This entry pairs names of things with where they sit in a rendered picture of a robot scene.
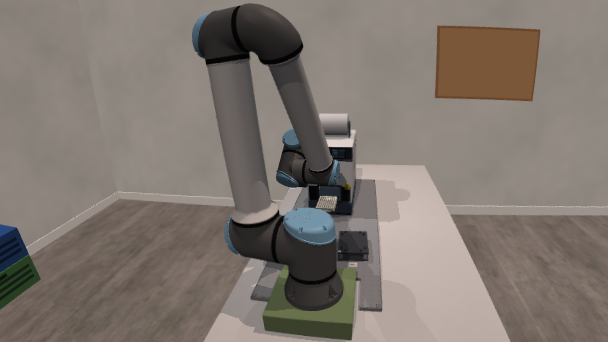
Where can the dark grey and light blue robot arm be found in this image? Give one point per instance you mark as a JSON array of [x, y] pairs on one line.
[[305, 238]]

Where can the dark grey rectangular frame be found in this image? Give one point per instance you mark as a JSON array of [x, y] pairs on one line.
[[355, 242]]

